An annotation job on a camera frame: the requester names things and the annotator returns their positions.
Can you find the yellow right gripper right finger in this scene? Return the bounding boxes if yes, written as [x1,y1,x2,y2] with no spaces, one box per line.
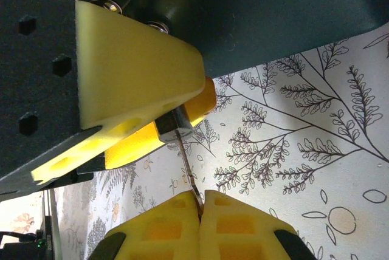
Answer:
[199,189,317,260]

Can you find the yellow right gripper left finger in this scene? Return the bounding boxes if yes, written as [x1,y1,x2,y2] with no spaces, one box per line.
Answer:
[86,190,202,260]

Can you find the small metal key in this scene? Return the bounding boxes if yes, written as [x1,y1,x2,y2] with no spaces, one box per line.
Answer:
[174,129,205,214]

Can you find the starry night tin box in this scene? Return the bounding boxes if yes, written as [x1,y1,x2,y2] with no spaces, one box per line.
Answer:
[74,0,389,79]

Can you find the floral fern tablecloth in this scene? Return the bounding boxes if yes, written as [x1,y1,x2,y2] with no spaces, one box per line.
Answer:
[53,26,389,260]

